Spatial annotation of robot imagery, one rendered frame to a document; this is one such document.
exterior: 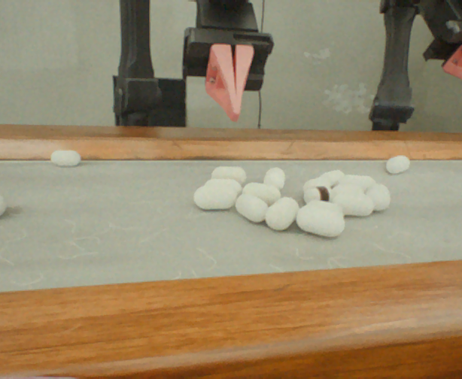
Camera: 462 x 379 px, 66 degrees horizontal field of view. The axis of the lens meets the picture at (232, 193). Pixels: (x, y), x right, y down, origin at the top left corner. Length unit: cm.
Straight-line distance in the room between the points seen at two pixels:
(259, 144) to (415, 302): 36
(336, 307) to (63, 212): 23
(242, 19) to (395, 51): 57
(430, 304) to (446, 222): 19
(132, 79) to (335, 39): 200
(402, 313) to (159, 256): 15
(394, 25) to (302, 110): 164
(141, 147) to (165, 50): 194
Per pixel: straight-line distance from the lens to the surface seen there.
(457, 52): 68
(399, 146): 60
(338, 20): 264
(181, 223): 29
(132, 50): 77
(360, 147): 57
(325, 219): 28
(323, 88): 261
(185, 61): 46
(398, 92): 93
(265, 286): 18
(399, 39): 99
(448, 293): 21
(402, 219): 36
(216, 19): 45
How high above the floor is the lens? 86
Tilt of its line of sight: 20 degrees down
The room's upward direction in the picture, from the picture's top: 3 degrees clockwise
